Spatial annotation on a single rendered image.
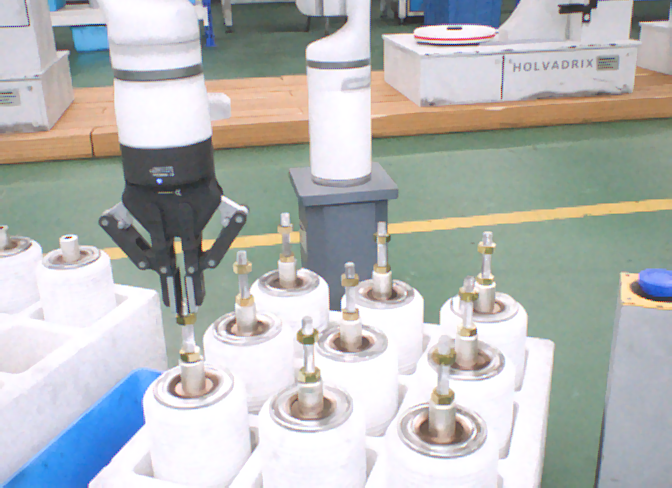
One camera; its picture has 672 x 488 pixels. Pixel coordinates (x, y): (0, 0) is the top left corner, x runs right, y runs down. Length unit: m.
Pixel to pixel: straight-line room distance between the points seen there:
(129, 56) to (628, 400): 0.56
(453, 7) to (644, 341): 4.43
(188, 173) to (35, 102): 2.04
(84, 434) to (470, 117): 1.98
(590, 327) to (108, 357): 0.81
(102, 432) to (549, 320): 0.78
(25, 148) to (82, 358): 1.66
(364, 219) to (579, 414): 0.41
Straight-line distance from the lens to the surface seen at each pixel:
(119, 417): 1.02
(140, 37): 0.59
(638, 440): 0.84
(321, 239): 1.11
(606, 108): 2.88
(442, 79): 2.70
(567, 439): 1.10
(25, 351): 1.10
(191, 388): 0.72
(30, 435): 0.96
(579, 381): 1.23
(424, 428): 0.66
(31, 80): 2.63
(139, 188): 0.65
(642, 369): 0.79
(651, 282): 0.77
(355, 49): 1.06
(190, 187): 0.64
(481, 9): 5.19
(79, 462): 0.98
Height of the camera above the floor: 0.64
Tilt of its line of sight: 22 degrees down
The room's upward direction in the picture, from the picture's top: 2 degrees counter-clockwise
